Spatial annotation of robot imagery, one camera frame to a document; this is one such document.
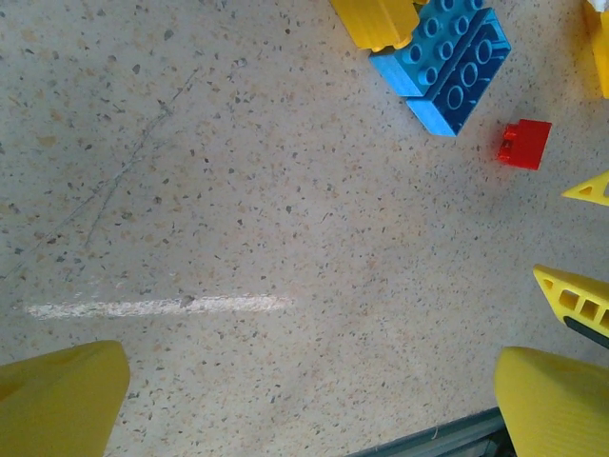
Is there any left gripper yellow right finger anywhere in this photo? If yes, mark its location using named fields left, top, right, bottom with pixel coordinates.
left=494, top=346, right=609, bottom=457

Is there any yellow plastic bin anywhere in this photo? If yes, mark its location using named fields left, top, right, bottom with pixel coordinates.
left=583, top=0, right=609, bottom=100

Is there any aluminium base frame rail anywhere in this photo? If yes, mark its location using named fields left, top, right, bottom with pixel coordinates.
left=346, top=407, right=518, bottom=457

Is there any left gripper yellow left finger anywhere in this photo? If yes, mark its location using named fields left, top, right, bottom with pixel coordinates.
left=0, top=340, right=130, bottom=457

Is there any red lego brick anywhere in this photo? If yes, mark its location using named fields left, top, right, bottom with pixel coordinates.
left=497, top=118, right=553, bottom=171

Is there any yellow lego brick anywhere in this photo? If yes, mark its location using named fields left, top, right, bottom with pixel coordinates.
left=330, top=0, right=421, bottom=52

